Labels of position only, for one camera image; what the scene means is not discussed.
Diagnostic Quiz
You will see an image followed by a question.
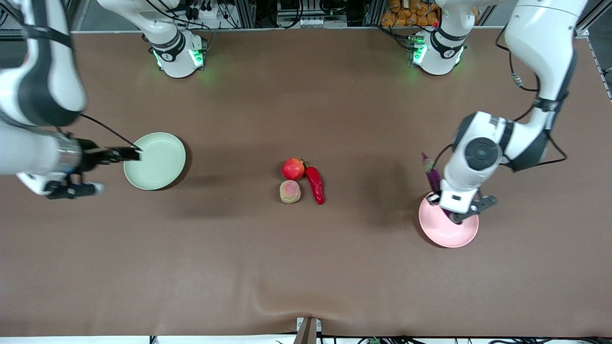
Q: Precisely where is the purple eggplant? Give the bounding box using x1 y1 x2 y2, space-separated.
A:
422 153 460 221

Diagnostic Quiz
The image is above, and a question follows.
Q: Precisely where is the red chili pepper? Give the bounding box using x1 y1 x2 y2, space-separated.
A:
304 160 326 205

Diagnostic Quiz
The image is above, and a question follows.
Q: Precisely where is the green pink peach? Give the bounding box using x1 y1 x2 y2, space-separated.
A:
279 180 302 204

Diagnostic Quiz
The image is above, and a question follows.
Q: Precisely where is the red apple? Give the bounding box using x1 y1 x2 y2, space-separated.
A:
281 158 306 181

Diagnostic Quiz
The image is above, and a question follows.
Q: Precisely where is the light green round plate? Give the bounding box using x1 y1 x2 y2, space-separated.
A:
123 132 186 191

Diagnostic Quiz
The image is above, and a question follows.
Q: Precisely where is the pink round plate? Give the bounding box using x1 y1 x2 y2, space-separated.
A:
418 193 479 248

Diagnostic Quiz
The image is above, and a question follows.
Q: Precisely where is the brown table cloth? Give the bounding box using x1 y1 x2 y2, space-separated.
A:
0 26 612 337

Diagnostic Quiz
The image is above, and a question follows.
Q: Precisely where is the white power strip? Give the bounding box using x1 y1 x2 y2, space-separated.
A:
184 0 225 20

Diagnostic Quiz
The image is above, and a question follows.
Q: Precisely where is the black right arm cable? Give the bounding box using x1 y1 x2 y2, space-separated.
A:
57 112 142 150

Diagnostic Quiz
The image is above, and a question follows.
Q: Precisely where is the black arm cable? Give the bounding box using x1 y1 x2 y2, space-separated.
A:
430 26 568 192
57 112 142 150

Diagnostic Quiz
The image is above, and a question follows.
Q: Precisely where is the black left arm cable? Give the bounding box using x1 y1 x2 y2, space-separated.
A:
430 26 568 192

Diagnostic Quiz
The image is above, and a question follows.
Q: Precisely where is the aluminium frame post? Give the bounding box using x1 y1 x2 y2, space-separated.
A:
238 0 256 29

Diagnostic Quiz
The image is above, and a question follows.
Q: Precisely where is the grey metal bracket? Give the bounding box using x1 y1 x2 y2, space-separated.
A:
294 316 322 344

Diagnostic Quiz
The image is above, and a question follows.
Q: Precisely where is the aluminium frame beam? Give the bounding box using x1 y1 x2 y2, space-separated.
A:
576 0 612 38

